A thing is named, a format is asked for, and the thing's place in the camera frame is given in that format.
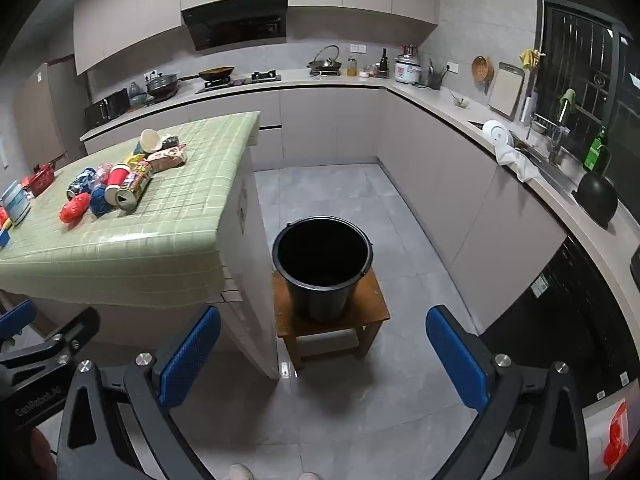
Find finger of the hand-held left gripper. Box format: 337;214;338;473
0;306;101;367
0;300;37;346

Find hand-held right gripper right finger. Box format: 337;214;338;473
425;305;591;480

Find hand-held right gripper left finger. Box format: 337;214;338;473
56;305;223;480

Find red plastic bag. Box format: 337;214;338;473
58;194;92;225

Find crushed blue drink can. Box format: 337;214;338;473
66;166;98;200

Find yellow red chips tube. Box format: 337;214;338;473
115;160;155;212

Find red cup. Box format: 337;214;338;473
106;162;132;193

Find black plastic bucket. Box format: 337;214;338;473
271;216;375;323

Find printed snack box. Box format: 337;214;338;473
146;144;188;173

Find white kitchen island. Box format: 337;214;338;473
217;147;281;381

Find brown wooden stool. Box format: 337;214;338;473
272;265;392;372

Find black built-in dishwasher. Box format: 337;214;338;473
477;232;640;413

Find blue white round container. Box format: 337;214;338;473
0;181;33;226

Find green checked tablecloth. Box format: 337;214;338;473
0;110;262;311

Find red kettle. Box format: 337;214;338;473
21;162;57;197

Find white red printed bag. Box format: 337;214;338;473
582;395;633;480

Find white dishcloth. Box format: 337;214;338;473
494;141;543;183

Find beige refrigerator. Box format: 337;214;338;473
12;55;88;171

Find black round pan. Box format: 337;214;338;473
572;171;618;228

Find steel sink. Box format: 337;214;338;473
515;140;576;196

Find black toaster oven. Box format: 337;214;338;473
84;88;132;130

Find beige lower cabinets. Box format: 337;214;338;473
80;72;640;356

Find white plate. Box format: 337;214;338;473
481;120;513;145

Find steel faucet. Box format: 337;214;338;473
545;100;571;166

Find green bottle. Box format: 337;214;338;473
582;127;612;173

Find grey pot with lid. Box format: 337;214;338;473
145;71;180;98

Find grey cutting board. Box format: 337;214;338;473
487;62;525;122

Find black gas stove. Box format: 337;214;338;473
194;72;282;95

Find green cloth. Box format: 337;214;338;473
559;88;577;123

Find black utensil holder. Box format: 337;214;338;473
426;59;446;91

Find brown wok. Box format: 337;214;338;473
180;66;236;83

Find orange hanging colander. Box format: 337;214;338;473
471;55;495;95

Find white rice cooker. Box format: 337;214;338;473
395;52;420;84

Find steel pot with raised lid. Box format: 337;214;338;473
307;45;344;77

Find black range hood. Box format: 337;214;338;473
181;0;290;52

